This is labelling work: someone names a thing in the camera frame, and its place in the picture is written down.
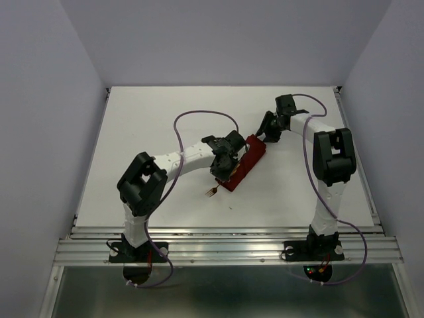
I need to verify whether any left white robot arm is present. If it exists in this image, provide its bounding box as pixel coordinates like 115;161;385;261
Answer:
108;130;250;263

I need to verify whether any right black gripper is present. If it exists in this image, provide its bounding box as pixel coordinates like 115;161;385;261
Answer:
253;110;285;143

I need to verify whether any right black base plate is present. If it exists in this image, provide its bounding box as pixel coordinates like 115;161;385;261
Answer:
280;240;345;262

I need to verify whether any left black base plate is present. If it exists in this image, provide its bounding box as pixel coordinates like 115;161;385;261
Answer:
106;240;167;264

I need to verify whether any right aluminium table edge rail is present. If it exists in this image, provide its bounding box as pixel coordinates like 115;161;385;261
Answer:
333;86;385;235

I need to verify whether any dark red cloth napkin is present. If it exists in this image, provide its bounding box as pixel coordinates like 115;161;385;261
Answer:
222;134;266;192

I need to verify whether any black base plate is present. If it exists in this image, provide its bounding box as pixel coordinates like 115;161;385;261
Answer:
280;240;345;262
106;240;167;264

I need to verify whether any gold spoon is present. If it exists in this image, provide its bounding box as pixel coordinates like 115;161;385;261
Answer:
230;164;240;176

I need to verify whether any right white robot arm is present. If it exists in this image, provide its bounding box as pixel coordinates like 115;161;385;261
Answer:
256;94;356;262

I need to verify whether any aluminium mounting rail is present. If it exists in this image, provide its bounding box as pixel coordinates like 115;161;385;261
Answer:
54;225;403;266

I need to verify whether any gold fork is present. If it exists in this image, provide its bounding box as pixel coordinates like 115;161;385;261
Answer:
205;181;223;197

